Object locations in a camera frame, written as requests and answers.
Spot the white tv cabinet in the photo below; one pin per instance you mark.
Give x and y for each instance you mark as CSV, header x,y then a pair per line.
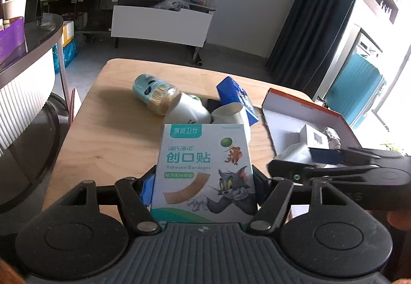
x,y
160,25

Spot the cartoon adhesive bandage box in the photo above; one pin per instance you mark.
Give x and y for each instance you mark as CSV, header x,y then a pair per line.
x,y
199,168

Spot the clear toothpick jar mint lid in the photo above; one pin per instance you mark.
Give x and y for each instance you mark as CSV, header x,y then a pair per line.
x,y
154,93

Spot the orange cardboard box white inside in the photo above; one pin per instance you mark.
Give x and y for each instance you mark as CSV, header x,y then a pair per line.
x,y
289,123

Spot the teal suitcase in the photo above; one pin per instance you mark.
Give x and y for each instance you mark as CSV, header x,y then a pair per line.
x,y
356,91

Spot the purple tray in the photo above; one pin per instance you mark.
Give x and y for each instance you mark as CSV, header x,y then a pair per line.
x,y
11,43

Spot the grey plastic bag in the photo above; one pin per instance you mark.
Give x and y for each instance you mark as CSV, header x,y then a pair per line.
x,y
170,4

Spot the person's right hand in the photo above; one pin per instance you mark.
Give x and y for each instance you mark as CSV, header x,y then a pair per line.
x,y
401,221

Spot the clear crumpled plastic wrapper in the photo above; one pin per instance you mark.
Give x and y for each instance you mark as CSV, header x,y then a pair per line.
x,y
332,137

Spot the grey curved counter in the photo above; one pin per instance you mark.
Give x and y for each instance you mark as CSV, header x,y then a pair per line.
x,y
29,78

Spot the white round pot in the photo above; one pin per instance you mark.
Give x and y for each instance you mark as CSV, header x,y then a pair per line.
x,y
14,7

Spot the blue plastic bag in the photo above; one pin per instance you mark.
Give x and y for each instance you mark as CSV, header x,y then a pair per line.
x,y
65,56

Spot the white paper cup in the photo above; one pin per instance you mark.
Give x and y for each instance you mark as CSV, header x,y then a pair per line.
x,y
186,110
232,113

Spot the black tablet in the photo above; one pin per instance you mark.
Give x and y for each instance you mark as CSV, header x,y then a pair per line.
x,y
33,7

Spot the black chair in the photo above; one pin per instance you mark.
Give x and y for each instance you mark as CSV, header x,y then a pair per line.
x,y
54,129

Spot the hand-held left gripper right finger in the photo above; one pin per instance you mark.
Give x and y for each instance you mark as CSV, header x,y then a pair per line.
x,y
273,200

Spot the small white box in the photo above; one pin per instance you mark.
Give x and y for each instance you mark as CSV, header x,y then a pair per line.
x,y
313,136

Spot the yellow and white carton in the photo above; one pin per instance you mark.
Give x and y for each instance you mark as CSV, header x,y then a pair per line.
x,y
68,33

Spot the white plastic device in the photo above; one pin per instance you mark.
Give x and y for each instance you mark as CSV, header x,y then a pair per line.
x,y
292,152

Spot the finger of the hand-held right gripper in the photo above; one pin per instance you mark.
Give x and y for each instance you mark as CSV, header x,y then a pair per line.
x,y
324,155
285,168

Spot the dark blue curtain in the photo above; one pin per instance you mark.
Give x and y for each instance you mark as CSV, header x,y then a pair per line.
x,y
318,14

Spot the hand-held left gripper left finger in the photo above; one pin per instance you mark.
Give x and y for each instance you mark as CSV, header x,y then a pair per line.
x,y
147,189

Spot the blue dental floss box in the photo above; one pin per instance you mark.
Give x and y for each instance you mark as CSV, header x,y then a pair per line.
x,y
231,91

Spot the black cylinder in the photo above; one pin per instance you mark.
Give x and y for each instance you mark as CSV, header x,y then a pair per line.
x,y
199,59

